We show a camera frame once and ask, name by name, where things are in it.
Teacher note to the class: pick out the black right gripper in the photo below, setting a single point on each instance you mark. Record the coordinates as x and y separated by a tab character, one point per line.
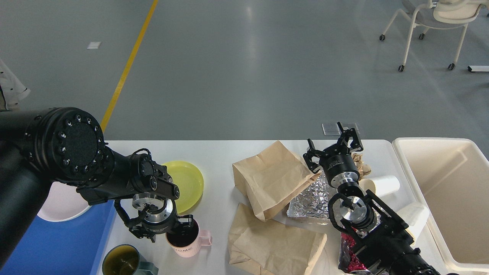
339	169

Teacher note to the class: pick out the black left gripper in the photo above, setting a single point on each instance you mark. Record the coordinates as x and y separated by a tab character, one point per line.
160	218

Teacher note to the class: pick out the pink mug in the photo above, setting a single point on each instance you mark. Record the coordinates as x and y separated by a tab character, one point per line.
188	244

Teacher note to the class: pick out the teal green mug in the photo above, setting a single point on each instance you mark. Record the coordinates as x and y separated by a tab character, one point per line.
127	260

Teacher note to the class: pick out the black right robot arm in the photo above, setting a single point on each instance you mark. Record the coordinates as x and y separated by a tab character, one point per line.
382	240

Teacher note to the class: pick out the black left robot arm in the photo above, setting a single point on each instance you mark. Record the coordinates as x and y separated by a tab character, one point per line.
67	145

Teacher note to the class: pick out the metal floor socket plate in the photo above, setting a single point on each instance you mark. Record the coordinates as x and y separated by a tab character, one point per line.
332	128

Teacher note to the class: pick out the crumpled brown paper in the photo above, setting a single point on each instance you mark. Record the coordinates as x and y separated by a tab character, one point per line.
363	169

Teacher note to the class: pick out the crumpled aluminium foil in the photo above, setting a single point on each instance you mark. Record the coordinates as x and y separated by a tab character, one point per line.
313	201

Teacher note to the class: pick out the upper white paper cup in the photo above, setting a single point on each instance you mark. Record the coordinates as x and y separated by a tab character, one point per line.
381	185

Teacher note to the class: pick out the white paper cup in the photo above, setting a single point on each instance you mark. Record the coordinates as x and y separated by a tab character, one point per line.
381	185
415	215

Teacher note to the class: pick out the yellow plastic plate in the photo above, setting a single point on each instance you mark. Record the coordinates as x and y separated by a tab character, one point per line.
190	182

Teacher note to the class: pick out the upper brown paper bag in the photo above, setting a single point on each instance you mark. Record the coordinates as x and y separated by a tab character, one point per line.
271	179

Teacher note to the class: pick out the brown paper bag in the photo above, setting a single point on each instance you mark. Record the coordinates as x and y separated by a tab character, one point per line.
271	247
271	179

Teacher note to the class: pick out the blue plastic tray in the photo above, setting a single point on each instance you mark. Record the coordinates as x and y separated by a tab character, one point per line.
62	248

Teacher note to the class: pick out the lower white paper cup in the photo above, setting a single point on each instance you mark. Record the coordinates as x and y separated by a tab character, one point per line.
415	215

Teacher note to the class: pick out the pink plate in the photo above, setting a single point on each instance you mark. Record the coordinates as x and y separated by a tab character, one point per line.
62	204

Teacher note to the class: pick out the red foil snack wrapper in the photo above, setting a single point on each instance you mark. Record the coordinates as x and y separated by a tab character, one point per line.
348	262

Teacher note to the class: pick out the lower brown paper bag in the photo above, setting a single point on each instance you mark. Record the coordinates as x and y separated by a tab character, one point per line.
271	247

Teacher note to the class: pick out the beige plastic bin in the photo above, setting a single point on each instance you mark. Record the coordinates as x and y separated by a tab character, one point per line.
450	176

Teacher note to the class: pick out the white bar on floor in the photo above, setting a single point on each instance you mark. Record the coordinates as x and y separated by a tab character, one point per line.
478	69

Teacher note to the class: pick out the white rolling chair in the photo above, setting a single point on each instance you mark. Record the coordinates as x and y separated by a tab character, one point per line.
437	14

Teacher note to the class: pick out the white polka-dot cloth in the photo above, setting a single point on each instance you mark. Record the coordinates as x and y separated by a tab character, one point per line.
12	90

